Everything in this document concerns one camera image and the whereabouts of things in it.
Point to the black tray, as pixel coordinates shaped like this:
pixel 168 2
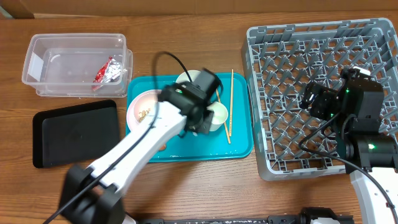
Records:
pixel 74 134

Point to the red foil wrapper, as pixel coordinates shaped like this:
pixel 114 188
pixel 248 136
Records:
pixel 109 72

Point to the pink bowl with food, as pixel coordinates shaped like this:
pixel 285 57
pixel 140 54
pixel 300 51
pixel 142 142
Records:
pixel 144 101

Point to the pink plate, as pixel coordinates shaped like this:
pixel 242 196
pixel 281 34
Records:
pixel 131 122

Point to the white round bowl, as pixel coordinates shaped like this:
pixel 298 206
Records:
pixel 183 77

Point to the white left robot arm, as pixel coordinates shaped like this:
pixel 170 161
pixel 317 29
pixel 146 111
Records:
pixel 95 194

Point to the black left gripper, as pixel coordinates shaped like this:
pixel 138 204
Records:
pixel 205 129

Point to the food scraps in bowl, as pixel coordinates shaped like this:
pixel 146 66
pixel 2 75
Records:
pixel 142 114

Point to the teal plastic tray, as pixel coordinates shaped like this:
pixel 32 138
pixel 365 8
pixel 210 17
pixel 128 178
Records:
pixel 215 145

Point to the orange carrot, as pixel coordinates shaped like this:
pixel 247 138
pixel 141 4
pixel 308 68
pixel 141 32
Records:
pixel 163 147

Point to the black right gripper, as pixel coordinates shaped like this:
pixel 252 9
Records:
pixel 322 98

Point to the clear plastic bin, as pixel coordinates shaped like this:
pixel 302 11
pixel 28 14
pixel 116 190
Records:
pixel 66 64

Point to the white cup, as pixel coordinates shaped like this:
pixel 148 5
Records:
pixel 220 115

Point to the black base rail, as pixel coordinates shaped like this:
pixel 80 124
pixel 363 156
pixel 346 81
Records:
pixel 308 215

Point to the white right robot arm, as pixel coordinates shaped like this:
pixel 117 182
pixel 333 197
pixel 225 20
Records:
pixel 370 159

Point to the grey dishwasher rack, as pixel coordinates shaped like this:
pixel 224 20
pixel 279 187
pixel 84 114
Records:
pixel 280 60

